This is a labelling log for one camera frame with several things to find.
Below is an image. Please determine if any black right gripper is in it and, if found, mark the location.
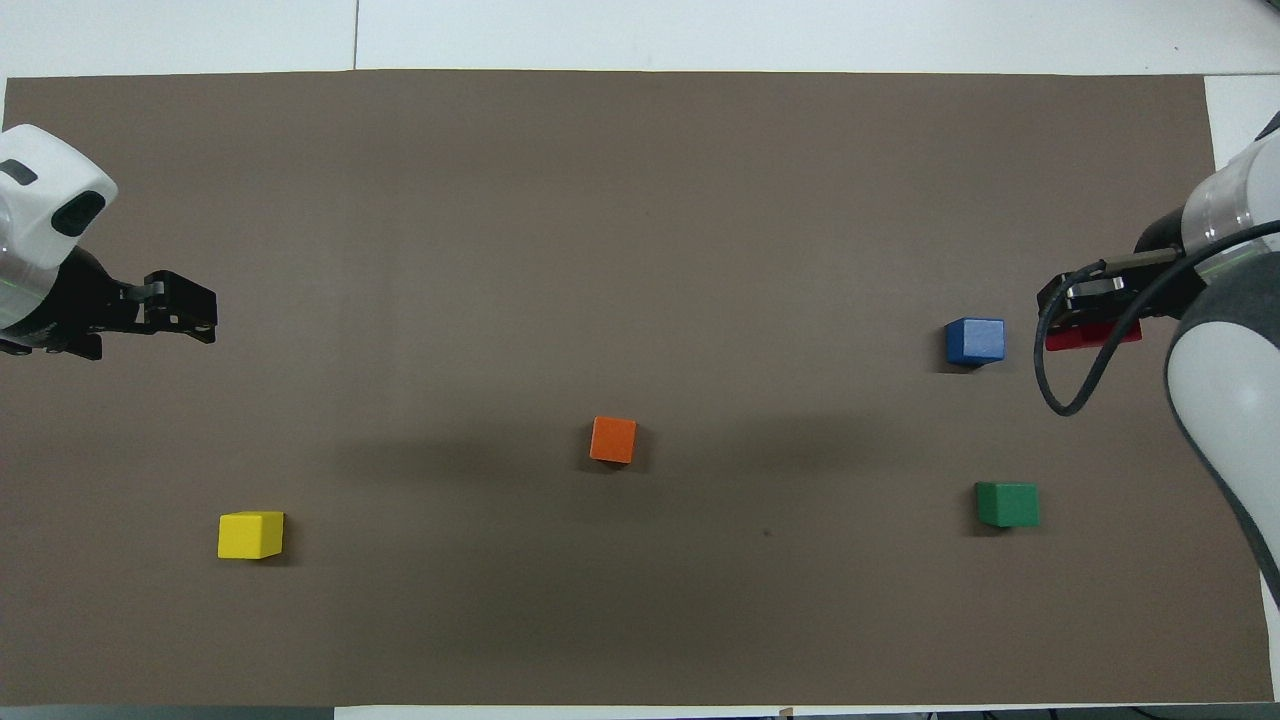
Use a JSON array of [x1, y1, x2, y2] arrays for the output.
[[1037, 204, 1207, 327]]

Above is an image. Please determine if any yellow cube block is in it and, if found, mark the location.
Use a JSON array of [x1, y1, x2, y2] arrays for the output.
[[217, 511, 286, 561]]

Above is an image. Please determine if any brown table mat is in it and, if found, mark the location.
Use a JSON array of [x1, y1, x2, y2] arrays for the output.
[[0, 68, 1274, 709]]

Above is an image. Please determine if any red cube block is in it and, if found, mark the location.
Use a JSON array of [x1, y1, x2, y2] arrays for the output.
[[1045, 319, 1144, 352]]

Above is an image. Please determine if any blue cube block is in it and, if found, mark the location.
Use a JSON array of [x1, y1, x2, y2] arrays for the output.
[[945, 318, 1006, 367]]

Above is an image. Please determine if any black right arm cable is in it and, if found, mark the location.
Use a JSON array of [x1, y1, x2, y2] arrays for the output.
[[1033, 219, 1280, 419]]

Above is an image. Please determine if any orange cube block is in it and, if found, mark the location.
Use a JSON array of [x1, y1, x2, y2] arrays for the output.
[[589, 416, 638, 465]]

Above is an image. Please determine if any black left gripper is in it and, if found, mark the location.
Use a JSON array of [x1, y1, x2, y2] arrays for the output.
[[0, 244, 219, 362]]

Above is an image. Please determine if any green cube block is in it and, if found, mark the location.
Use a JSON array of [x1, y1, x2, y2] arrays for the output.
[[975, 482, 1041, 529]]

